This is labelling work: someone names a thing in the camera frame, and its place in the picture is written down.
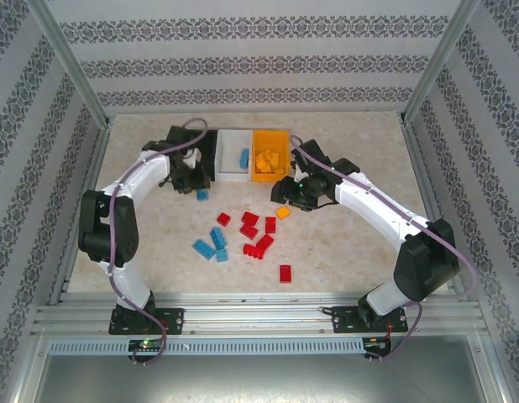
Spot white plastic bin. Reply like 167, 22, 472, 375
215, 128, 255, 182

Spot aluminium mounting rail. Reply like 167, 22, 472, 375
31, 292, 484, 337

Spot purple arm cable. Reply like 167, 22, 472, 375
107, 118, 209, 367
288, 133, 478, 362

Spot orange plastic bin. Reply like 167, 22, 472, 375
250, 129, 292, 184

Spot black plastic bin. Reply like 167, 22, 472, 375
196, 128, 221, 182

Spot grey slotted cable duct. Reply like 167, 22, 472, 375
47, 338, 365, 356

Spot aluminium frame post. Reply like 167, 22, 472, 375
25, 0, 114, 129
400, 0, 482, 125

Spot circuit board with green light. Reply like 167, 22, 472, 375
128, 338, 165, 352

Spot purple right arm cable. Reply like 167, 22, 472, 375
288, 133, 478, 362

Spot aluminium side rail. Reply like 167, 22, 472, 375
49, 124, 114, 306
401, 119, 470, 303

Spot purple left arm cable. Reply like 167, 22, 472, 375
107, 118, 209, 367

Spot grey metal panel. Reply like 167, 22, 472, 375
32, 351, 507, 403

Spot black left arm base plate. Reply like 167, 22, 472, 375
108, 308, 185, 336

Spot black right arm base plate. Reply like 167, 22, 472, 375
331, 305, 409, 335

